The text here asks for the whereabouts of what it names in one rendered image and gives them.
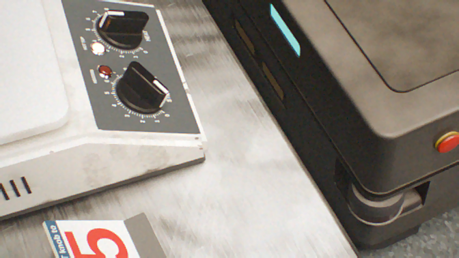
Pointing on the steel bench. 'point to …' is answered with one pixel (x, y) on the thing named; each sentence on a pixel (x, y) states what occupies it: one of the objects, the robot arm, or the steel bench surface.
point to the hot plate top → (29, 73)
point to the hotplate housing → (86, 143)
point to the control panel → (186, 115)
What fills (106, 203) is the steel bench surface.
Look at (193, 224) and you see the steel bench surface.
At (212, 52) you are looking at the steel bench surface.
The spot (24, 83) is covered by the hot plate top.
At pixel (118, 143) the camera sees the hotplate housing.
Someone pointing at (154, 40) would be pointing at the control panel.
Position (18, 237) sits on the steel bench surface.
